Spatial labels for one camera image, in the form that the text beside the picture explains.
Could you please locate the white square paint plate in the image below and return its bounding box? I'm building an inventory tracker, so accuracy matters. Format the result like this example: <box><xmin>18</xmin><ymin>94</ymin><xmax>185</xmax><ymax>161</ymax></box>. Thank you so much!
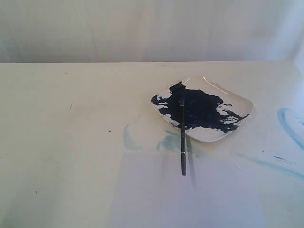
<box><xmin>151</xmin><ymin>77</ymin><xmax>254</xmax><ymax>143</ymax></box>

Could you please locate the white paper sheet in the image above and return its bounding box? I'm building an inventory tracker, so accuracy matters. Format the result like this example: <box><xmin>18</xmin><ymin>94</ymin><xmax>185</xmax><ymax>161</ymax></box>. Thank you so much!
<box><xmin>107</xmin><ymin>152</ymin><xmax>304</xmax><ymax>228</ymax></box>

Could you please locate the black paintbrush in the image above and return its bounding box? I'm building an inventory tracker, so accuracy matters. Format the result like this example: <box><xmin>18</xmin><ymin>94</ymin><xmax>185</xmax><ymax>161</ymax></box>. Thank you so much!
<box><xmin>179</xmin><ymin>89</ymin><xmax>186</xmax><ymax>176</ymax></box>

